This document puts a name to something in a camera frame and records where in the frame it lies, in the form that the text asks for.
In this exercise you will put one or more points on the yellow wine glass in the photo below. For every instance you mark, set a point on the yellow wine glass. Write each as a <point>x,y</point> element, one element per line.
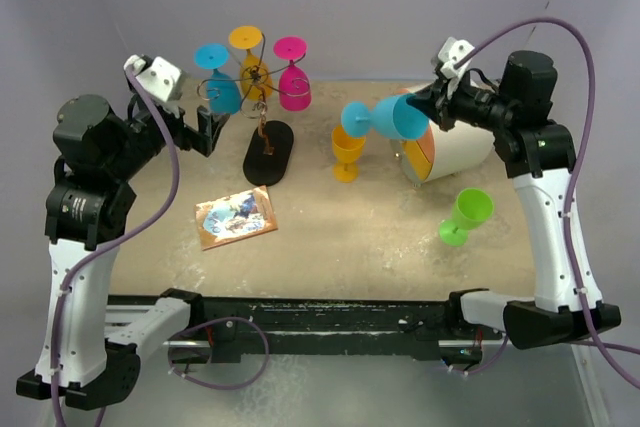
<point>347,150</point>
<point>255,79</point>

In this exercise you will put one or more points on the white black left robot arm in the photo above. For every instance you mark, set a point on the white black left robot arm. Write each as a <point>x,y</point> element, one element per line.
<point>83,367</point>

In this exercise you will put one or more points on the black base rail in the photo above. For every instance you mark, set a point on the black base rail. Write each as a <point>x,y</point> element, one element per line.
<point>421,330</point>

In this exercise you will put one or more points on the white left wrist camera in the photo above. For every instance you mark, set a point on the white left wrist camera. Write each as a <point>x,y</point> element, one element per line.
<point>161,79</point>

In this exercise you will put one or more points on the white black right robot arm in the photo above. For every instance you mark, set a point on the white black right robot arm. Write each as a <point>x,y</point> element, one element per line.
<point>540,159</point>

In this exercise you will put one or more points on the green wine glass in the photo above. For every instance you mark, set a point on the green wine glass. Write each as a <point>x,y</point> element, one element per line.
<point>471,209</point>

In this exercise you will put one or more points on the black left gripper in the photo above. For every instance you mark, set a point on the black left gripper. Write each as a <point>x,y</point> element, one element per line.
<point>208,126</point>

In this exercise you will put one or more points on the metal wine glass rack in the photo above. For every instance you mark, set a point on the metal wine glass rack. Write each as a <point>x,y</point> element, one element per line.
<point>269,150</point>

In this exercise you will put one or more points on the white cylindrical drawer cabinet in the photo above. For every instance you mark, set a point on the white cylindrical drawer cabinet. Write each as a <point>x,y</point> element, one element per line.
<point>438,154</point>

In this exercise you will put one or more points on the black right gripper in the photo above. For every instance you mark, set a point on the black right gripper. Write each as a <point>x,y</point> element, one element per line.
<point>434,100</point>

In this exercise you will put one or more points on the pink wine glass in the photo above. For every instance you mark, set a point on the pink wine glass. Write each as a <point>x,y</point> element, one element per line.
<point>294,87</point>

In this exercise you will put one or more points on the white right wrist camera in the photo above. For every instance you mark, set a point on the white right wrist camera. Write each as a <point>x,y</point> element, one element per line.
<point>449,63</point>

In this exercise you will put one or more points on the blue wine glass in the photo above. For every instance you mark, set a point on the blue wine glass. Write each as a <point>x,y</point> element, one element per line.
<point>220,90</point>
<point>392,117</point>

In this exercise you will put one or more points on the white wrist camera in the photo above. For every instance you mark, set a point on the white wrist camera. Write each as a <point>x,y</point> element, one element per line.
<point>449,63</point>
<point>161,79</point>

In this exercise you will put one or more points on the illustrated book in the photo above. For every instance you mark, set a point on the illustrated book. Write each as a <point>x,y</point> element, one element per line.
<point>234,218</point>

